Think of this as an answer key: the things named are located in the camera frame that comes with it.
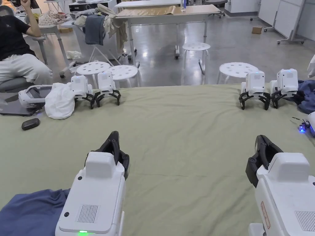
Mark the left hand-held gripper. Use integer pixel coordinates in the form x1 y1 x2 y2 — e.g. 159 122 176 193
54 131 130 236

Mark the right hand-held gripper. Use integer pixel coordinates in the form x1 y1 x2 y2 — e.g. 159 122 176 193
245 135 315 236

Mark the black device with blue light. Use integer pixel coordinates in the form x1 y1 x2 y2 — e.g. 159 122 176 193
292 111 315 138

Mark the bed with pale green sheet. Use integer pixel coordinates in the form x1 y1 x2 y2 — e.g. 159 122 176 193
0 83 315 236

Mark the spare hand-held gripper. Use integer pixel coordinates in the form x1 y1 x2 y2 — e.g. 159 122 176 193
269 69 299 109
238 71 271 110
94 72 122 108
66 75 98 109

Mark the dark blue garment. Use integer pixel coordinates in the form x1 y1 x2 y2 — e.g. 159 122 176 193
296 80 315 115

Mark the white round stool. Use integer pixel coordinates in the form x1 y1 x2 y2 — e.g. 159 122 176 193
76 61 111 85
182 42 211 74
216 62 259 85
104 65 142 89

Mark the small black case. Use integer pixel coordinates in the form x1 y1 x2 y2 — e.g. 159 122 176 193
21 118 40 131

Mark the white headset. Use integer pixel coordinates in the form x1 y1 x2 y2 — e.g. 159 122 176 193
18 85 53 109

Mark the dark blue shirt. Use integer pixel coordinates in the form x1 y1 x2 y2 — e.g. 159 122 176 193
0 188 71 236

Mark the crumpled white cloth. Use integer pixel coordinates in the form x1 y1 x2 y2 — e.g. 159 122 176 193
66 50 82 60

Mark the grey laptop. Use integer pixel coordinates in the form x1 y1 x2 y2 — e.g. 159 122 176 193
0 98 46 117

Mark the grey office chair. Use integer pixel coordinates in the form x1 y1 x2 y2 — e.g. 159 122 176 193
0 35 48 102

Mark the drying rack with clothes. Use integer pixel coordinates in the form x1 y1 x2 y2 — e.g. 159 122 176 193
74 3 128 72

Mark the wooden table with brown paper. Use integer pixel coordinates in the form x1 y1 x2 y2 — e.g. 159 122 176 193
114 2 222 68

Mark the white table with clothes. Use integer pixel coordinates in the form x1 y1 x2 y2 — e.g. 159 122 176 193
24 0 77 78

